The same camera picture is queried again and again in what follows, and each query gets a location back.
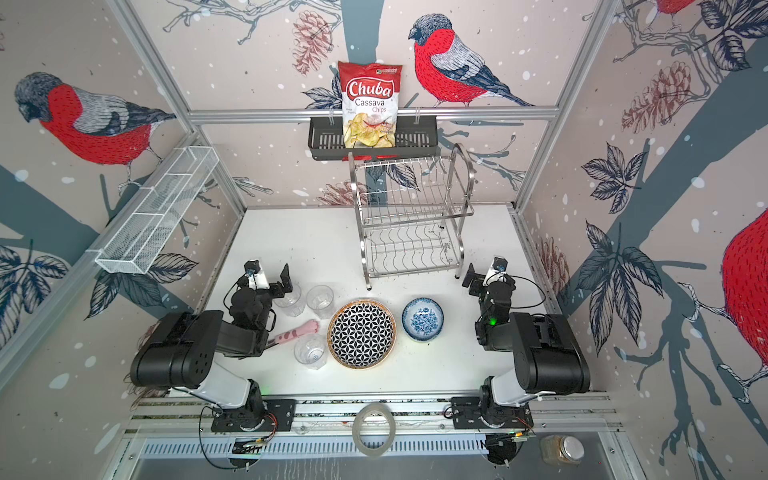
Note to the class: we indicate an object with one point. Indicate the glass jar white lid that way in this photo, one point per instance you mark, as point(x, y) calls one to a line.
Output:
point(561, 450)

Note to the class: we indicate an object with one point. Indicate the Chuba cassava chips bag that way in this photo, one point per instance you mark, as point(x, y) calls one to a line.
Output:
point(370, 103)

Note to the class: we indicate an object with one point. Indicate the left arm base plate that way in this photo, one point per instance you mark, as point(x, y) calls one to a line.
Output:
point(267, 416)

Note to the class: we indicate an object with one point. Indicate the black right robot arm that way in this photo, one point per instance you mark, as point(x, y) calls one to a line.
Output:
point(546, 357)

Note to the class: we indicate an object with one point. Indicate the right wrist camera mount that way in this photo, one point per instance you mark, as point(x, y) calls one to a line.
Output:
point(497, 270)

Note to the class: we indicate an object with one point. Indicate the white wire mesh basket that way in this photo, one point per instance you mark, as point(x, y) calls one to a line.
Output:
point(140, 239)

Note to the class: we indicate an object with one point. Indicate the grey tape roll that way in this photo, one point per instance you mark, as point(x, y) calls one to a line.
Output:
point(374, 430)

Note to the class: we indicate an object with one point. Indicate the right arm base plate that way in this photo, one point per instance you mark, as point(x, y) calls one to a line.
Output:
point(473, 412)

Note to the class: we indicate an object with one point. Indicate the black wall shelf basket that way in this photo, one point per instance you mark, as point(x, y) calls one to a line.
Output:
point(414, 137)

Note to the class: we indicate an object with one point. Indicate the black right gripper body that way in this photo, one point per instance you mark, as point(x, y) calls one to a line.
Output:
point(508, 288)

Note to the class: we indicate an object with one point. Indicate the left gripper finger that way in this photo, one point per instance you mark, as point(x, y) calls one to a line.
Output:
point(284, 285)
point(242, 283)

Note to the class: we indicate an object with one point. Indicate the blue floral white bowl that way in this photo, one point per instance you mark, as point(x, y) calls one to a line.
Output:
point(422, 319)

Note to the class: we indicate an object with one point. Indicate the clear faceted drinking glass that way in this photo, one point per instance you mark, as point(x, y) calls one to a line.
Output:
point(321, 300)

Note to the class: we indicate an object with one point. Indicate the steel two-tier dish rack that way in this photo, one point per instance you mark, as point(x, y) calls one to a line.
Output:
point(410, 213)

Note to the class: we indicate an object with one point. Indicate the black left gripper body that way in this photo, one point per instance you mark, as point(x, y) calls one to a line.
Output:
point(264, 299)

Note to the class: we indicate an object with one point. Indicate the pink cat paw knife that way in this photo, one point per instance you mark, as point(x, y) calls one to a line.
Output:
point(308, 328)

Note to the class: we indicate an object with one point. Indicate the white patterned plate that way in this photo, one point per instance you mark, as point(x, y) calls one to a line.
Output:
point(361, 334)

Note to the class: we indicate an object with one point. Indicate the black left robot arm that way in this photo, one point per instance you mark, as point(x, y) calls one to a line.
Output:
point(179, 354)

